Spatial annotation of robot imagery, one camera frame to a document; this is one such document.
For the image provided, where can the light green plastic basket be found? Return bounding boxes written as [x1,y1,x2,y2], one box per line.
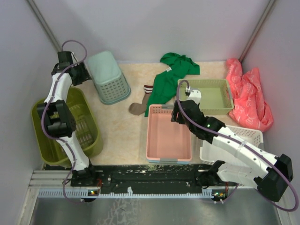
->
[178,79,234,116]

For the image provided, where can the pink plastic basket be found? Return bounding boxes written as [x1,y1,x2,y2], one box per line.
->
[146,105,192,161]

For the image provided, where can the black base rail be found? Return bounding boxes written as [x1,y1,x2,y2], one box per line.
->
[43,164,237,194]

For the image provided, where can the pink plastic bag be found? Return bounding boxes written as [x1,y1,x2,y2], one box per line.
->
[225,59,274,132]

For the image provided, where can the white plastic basket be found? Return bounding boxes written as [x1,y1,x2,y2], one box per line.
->
[200,126,264,167]

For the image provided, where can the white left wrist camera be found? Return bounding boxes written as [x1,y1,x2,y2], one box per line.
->
[71,52,79,64]

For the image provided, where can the green shirt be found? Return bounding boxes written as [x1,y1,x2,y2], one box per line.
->
[144,52,200,117]

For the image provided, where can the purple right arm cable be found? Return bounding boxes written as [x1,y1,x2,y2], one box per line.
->
[176,80,296,212]

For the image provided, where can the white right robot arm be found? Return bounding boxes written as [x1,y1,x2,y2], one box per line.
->
[171,99,293,203]

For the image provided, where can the brown striped sock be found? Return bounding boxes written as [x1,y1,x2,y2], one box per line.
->
[128,85,153,116]

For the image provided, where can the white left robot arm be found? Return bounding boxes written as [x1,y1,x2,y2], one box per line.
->
[37,51,98,187]

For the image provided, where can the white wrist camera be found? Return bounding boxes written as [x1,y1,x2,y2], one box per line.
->
[185,87,202,106]
[71,52,79,64]

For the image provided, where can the light blue laundry basket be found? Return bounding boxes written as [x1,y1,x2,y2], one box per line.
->
[87,51,131,105]

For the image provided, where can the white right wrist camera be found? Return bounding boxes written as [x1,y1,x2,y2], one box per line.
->
[185,87,202,106]

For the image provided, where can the olive green laundry basket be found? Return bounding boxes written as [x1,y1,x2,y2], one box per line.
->
[31,88,103,168]

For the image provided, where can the white slotted cable duct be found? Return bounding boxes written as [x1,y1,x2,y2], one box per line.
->
[38,187,217,199]

